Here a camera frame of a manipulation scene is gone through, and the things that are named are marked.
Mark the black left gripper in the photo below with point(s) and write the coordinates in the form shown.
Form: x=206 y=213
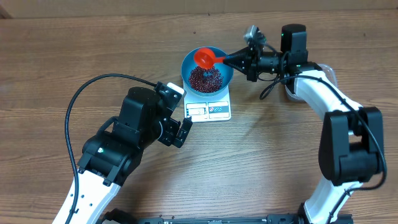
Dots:
x=169 y=137

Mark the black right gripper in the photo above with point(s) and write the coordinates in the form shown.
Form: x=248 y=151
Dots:
x=245 y=56

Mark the orange scoop with blue handle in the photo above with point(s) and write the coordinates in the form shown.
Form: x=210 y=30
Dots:
x=206 y=58

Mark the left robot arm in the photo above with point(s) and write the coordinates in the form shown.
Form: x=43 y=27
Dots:
x=112 y=154

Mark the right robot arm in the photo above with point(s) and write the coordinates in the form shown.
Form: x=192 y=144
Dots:
x=351 y=147

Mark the white digital kitchen scale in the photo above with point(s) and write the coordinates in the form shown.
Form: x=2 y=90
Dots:
x=207 y=108

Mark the blue plastic bowl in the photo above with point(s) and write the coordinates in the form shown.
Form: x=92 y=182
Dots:
x=189 y=64

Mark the red beans in bowl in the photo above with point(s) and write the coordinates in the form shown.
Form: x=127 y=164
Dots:
x=205 y=81

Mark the clear plastic container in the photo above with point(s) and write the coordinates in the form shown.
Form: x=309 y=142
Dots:
x=329 y=73

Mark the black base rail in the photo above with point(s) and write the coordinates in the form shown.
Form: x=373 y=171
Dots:
x=119 y=216

